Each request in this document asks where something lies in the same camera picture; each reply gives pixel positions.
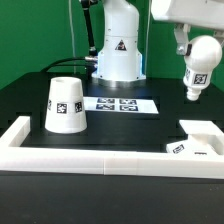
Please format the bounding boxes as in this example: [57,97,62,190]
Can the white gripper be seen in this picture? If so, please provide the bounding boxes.
[151,0,224,56]

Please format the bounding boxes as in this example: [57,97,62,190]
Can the black hose on stand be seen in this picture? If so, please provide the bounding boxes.
[79,0,98,58]

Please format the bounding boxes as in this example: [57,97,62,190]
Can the white lamp base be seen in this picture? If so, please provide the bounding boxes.
[166,120,224,156]

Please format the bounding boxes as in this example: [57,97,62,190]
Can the marker tag sheet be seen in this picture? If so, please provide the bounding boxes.
[84,97,158,114]

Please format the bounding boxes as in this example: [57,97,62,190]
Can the white lamp bulb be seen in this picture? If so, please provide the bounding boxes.
[183,35,222,101]

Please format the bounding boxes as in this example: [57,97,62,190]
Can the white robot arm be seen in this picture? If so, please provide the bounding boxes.
[92,0,224,87]

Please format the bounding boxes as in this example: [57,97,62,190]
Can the white lamp shade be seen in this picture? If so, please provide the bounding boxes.
[45,77,87,134]

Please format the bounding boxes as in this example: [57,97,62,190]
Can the black cable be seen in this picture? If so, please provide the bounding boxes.
[40,56,98,73]

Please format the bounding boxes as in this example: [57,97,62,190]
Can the white frame wall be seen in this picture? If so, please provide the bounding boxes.
[0,116,224,179]

